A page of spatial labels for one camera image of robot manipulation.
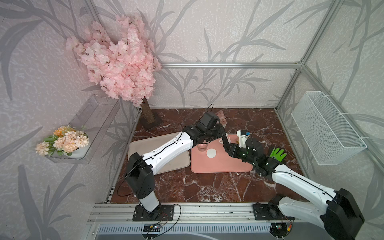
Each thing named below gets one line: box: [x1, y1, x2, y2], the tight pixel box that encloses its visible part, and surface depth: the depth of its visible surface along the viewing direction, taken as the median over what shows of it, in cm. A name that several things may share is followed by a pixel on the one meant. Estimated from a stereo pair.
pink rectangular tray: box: [190, 134, 253, 173], surface depth 95 cm
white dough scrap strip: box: [222, 134, 230, 148], surface depth 81 cm
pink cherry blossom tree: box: [66, 14, 162, 124], surface depth 69 cm
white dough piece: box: [206, 148, 217, 159], surface depth 97 cm
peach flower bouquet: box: [35, 125, 90, 157], surface depth 50 cm
